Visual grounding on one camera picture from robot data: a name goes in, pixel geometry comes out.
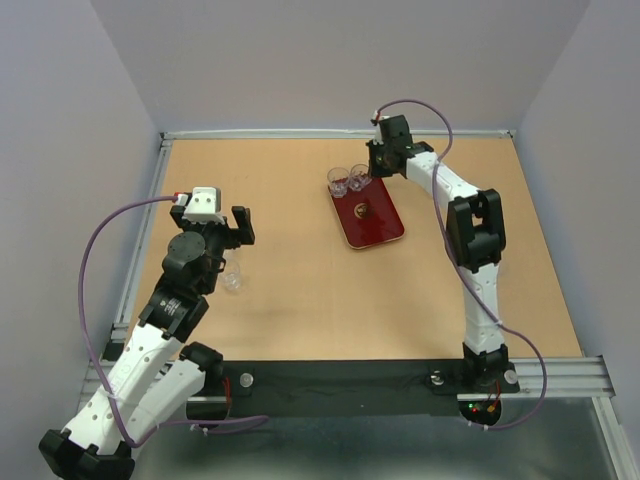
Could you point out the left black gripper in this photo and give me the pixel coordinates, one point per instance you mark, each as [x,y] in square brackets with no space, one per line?
[235,236]

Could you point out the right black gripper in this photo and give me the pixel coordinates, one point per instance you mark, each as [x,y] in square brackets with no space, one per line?
[374,170]

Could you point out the clear faceted glass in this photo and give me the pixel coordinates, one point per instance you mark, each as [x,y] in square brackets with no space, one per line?
[338,182]

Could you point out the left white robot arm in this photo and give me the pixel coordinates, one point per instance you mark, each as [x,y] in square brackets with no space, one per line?
[159,368]

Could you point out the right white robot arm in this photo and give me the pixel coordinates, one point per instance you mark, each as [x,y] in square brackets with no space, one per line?
[472,224]

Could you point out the clear glass near left arm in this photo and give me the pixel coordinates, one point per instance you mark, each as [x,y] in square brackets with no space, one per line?
[232,277]

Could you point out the red lacquer tray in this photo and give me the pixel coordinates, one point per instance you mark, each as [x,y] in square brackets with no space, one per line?
[368,217]

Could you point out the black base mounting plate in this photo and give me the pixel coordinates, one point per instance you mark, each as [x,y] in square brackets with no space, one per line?
[344,388]

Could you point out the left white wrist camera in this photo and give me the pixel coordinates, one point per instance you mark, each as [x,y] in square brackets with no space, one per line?
[204,206]

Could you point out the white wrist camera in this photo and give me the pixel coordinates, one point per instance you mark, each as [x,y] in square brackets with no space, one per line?
[204,206]
[375,121]

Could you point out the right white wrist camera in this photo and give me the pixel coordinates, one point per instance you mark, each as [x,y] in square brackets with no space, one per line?
[375,121]

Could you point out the left aluminium side rail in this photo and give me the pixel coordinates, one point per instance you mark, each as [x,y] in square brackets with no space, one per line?
[112,257]

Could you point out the aluminium table edge rail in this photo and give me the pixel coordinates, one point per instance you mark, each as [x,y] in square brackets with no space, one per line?
[322,134]

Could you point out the right aluminium front rail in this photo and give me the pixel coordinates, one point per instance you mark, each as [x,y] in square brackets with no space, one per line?
[588,377]

